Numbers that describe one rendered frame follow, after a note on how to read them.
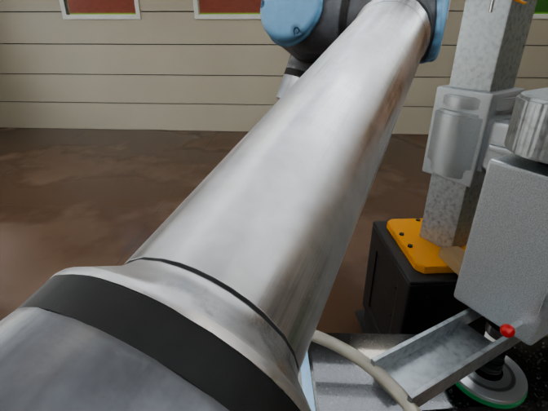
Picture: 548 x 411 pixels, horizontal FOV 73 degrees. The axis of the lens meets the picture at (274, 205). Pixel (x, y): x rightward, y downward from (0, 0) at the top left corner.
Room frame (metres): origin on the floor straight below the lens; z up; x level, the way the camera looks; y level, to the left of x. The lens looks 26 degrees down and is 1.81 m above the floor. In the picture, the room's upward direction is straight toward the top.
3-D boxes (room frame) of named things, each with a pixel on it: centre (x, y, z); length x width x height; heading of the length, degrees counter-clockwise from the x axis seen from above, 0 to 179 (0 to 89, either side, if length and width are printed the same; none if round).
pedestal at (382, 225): (1.71, -0.91, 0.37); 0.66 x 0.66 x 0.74; 3
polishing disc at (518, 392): (0.81, -0.65, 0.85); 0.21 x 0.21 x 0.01
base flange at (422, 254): (1.71, -0.91, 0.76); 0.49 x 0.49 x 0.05; 3
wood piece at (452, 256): (1.46, -0.88, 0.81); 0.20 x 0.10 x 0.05; 11
